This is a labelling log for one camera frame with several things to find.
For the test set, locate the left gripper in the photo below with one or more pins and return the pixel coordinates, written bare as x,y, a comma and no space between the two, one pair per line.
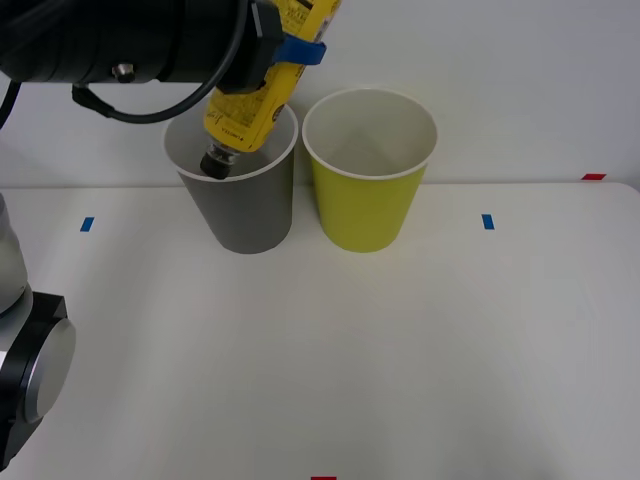
200,45

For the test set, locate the yellow plastic bottle black cap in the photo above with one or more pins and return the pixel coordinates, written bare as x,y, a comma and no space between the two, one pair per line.
240,115

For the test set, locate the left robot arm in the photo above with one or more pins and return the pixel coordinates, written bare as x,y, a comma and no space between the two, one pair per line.
50,40

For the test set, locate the grey plastic waste bin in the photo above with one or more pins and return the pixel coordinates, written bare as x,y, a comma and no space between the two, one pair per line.
250,215

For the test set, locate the yellow-green plastic waste bin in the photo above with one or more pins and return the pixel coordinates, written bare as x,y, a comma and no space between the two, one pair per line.
365,210

